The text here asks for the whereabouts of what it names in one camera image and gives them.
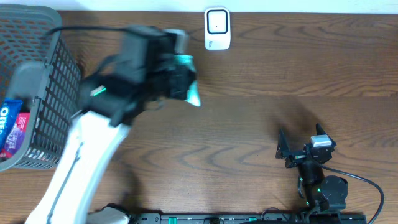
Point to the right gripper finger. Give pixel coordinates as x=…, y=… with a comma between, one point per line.
x=319, y=129
x=282, y=147

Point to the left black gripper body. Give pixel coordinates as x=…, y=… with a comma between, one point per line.
x=181, y=82

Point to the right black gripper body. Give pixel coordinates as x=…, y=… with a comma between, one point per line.
x=296, y=158

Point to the green tissue wipes pack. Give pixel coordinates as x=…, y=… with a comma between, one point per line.
x=187, y=85

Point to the blue Oreo cookie pack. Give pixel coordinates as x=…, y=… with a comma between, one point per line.
x=9, y=112

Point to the pink purple liners pack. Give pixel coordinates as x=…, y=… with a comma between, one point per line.
x=16, y=137

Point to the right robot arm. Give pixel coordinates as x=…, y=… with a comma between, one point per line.
x=325, y=195

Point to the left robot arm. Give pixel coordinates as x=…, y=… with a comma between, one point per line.
x=91, y=143

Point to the white barcode scanner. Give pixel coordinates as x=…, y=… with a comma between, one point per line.
x=217, y=28

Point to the grey plastic mesh basket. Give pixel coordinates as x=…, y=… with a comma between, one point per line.
x=39, y=70

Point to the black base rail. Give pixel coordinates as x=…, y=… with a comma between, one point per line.
x=111, y=215

